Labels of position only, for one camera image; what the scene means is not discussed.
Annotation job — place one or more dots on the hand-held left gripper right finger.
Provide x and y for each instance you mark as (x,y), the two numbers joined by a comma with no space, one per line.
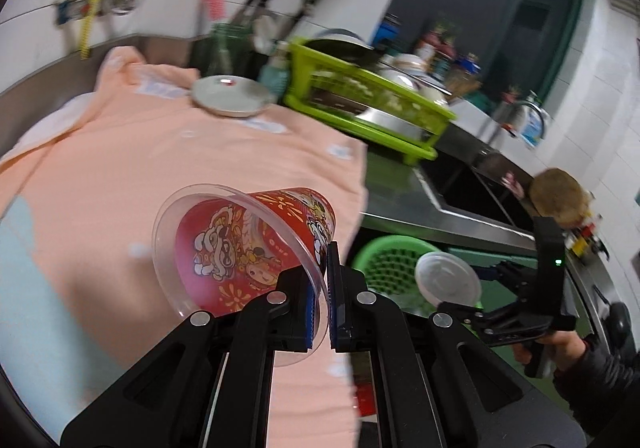
(335,303)

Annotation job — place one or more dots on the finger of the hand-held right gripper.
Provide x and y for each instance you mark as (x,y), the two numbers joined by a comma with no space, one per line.
(480,320)
(505,273)

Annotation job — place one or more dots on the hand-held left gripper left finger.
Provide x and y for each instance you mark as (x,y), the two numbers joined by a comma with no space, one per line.
(311,313)

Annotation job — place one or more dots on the white plastic lid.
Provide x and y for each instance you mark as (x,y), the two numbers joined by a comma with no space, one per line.
(445,278)

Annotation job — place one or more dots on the green perforated plastic basket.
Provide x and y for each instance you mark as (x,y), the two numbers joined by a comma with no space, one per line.
(385,263)

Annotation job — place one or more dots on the clear cup with red print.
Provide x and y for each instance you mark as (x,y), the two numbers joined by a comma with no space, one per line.
(235,248)

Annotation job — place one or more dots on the person's right forearm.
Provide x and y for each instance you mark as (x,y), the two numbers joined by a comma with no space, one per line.
(600,388)

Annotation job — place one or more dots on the person's right hand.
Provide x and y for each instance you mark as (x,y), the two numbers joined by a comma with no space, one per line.
(565,348)

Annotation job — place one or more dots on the green cabinet door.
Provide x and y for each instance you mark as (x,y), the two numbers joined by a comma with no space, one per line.
(490,293)

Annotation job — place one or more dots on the black stove knob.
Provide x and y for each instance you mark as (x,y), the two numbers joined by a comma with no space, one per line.
(620,325)

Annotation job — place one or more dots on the stainless steel sink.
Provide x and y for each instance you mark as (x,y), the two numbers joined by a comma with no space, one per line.
(475,188)

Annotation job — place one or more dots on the blue soap bottle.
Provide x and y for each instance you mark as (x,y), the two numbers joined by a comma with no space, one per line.
(532,128)

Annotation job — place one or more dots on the metal faucet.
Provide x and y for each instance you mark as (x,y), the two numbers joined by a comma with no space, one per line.
(530,108)

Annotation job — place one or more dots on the pink flower-print towel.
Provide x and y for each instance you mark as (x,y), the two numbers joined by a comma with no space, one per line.
(175,163)

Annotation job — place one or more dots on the green plastic dish rack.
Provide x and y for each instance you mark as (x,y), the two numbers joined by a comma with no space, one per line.
(360,98)

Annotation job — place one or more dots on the white round plate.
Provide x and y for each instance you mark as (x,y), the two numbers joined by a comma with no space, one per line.
(230,95)

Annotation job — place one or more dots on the teal bottle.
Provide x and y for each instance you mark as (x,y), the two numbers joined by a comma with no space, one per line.
(274,70)

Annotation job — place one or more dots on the glass utensil jar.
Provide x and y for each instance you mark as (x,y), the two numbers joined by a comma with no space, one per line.
(227,48)

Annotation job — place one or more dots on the pink brush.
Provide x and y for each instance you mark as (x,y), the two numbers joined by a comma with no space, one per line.
(214,3)

